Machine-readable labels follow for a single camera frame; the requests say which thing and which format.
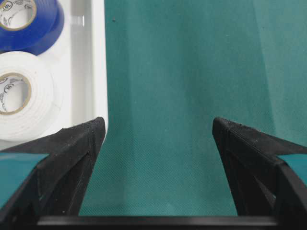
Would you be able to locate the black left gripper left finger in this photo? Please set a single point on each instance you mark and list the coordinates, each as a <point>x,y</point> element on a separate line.
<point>49,175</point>

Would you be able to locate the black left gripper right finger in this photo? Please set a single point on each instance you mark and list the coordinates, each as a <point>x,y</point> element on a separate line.
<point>267,175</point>

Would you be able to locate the white tape roll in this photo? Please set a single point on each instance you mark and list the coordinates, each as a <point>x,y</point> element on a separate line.
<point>26,96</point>

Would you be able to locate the blue tape roll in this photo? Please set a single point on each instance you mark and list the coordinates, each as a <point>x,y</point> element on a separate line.
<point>30,25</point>

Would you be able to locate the white plastic tray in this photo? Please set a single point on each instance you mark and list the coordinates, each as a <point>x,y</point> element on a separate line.
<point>77,63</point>

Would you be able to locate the green table cloth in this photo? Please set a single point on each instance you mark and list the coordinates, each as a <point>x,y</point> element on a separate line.
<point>172,67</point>

